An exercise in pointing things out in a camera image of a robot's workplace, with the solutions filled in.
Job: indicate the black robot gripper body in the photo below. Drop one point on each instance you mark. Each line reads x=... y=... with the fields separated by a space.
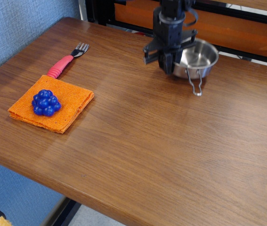
x=168 y=34

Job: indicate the orange folded cloth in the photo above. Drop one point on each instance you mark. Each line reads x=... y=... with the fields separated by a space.
x=73 y=100

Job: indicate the silver metal pan with handle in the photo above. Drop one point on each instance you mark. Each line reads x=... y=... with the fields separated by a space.
x=196 y=63

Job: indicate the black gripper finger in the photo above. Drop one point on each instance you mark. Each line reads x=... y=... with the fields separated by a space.
x=166 y=62
x=177 y=55

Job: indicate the black metal frame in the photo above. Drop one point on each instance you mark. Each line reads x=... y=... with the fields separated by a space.
x=103 y=12

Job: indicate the red handled black fork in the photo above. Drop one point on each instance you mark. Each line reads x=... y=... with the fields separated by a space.
x=60 y=65

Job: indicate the blue toy berry cluster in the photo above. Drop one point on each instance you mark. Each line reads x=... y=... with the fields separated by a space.
x=45 y=103

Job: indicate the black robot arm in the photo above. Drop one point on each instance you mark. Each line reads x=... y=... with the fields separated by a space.
x=174 y=8

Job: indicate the black table leg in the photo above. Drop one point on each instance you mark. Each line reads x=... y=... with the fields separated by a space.
x=62 y=214

